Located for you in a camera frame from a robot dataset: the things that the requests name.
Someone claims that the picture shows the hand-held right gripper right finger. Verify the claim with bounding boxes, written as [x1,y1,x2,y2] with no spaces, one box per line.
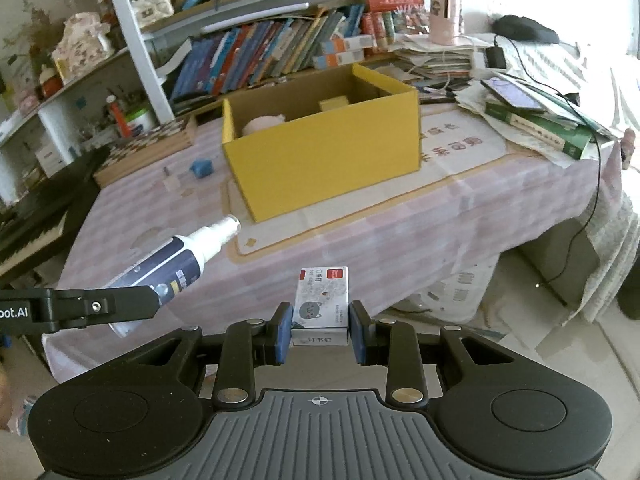
[349,301,522,407]

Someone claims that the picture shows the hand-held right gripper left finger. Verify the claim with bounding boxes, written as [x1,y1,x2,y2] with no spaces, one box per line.
[125,301,294,409]

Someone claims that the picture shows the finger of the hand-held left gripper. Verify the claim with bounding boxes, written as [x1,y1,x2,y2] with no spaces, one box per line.
[50,285,162,332]

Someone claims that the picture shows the white staple box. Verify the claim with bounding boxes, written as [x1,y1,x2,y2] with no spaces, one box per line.
[291,266,351,347]

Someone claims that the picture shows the white and blue spray bottle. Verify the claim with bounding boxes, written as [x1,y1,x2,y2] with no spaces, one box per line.
[102,214,241,338]

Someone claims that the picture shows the yellow cardboard box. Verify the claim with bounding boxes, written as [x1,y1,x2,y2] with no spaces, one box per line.
[221,63,421,224]

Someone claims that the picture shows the pink plush toy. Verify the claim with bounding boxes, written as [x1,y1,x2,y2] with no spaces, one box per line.
[243,114,287,136]

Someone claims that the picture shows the black piano keyboard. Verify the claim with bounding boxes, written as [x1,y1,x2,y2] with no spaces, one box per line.
[0,147,108,281]

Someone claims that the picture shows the newspaper on floor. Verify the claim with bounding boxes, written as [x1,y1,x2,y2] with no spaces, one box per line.
[390,255,501,326]

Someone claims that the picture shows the wooden chess board box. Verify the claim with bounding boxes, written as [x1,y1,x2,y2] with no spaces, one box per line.
[94,114,197,190]

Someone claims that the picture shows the white and green jar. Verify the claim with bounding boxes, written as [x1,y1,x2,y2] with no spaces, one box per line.
[125,107,157,137]

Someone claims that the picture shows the white paper mat brown border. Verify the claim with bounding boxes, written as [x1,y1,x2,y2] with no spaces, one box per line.
[225,115,507,262]

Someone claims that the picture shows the grey green cabinet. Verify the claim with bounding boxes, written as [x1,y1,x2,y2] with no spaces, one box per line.
[515,220,601,311]

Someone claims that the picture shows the newspaper sheets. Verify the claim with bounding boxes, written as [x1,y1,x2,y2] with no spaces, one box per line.
[452,82,618,171]

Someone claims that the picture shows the white bookshelf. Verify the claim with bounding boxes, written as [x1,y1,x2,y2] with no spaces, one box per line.
[0,0,451,171]

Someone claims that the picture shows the floral house ornament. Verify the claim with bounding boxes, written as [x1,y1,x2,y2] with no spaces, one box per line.
[51,12,115,83]

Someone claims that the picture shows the thick green book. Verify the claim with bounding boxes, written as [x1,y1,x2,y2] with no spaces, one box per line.
[484,101,596,161]

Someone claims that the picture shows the orange and white small box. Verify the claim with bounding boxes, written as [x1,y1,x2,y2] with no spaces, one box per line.
[331,35,376,54]
[314,50,367,69]

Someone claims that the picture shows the stack of papers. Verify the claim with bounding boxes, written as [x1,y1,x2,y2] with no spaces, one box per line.
[392,35,483,92]

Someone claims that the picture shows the smartphone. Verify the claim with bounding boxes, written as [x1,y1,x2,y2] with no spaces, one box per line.
[481,77,547,113]

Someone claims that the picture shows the row of coloured small boxes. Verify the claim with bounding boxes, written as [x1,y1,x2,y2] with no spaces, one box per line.
[362,12,397,52]

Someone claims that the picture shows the red printed box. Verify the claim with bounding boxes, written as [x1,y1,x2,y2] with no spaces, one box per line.
[364,0,426,36]

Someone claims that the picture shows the white patterned cloth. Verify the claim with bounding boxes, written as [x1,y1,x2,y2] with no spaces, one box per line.
[502,35,640,311]

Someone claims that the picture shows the black computer mouse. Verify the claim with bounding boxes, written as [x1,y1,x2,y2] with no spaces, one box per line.
[492,14,561,45]

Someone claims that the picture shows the black cable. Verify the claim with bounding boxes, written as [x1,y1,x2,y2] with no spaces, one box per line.
[492,35,605,292]

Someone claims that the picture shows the white bag with pearl handle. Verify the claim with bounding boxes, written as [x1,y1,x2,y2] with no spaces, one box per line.
[129,0,175,30]

